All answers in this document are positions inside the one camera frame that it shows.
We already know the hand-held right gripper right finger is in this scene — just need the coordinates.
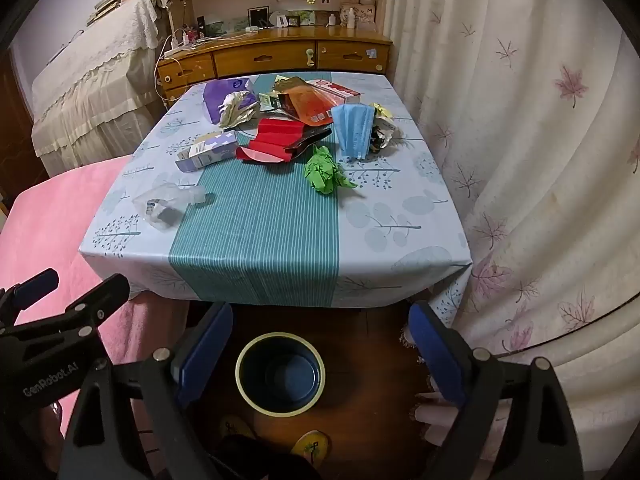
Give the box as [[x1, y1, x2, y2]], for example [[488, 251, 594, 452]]
[[409, 301, 586, 480]]

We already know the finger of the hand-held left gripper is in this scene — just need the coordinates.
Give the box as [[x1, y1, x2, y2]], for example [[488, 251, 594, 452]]
[[0, 274, 131, 346], [0, 268, 60, 311]]

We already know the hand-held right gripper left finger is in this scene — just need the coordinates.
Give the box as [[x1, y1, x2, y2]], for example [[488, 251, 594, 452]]
[[59, 301, 236, 480]]

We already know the blue bin with yellow rim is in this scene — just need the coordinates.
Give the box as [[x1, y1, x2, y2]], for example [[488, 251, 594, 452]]
[[235, 332, 327, 417]]

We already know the strawberry milk carton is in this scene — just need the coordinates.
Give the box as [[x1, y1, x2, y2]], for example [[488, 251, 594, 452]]
[[306, 78, 362, 106]]

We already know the yellow slipper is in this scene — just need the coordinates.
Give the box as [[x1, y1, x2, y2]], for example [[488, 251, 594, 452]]
[[290, 429, 331, 461], [220, 415, 253, 441]]

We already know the crushed clear plastic bottle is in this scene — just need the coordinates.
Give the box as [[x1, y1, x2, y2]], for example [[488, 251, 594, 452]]
[[132, 183, 213, 231]]

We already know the white purple cardboard box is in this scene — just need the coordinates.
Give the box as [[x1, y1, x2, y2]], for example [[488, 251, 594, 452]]
[[175, 130, 238, 173]]

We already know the cream lace cover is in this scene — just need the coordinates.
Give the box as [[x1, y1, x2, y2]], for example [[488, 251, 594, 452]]
[[31, 0, 166, 176]]

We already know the green crumpled paper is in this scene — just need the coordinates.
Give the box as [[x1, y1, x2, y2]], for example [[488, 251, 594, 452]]
[[304, 146, 358, 194]]

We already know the black gold crumpled wrapper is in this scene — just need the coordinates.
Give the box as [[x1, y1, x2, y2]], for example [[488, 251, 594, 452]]
[[370, 120, 401, 156]]

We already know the red folded packet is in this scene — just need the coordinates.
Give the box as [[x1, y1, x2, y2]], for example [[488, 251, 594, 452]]
[[235, 117, 307, 164]]

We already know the purple plastic pouch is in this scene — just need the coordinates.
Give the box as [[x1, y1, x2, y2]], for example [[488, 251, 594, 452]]
[[202, 78, 256, 125]]

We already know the crumpled white paper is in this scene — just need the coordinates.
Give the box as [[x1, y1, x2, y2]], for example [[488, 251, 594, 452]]
[[218, 90, 261, 130]]

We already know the blue face mask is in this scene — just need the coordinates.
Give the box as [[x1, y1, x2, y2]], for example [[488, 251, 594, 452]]
[[330, 103, 377, 161]]

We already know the black glossy packet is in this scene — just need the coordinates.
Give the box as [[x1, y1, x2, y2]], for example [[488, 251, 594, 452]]
[[285, 126, 333, 153]]

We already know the orange foil pouch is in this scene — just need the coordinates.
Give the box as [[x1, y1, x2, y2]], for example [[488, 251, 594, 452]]
[[277, 77, 333, 127]]

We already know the stack of books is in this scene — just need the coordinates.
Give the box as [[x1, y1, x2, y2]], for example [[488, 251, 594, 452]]
[[87, 0, 156, 26]]

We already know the wooden desk with hutch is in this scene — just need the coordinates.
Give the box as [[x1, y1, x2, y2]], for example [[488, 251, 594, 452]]
[[156, 0, 393, 106]]

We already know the white cable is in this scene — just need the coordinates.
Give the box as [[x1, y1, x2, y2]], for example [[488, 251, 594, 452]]
[[155, 35, 187, 111]]

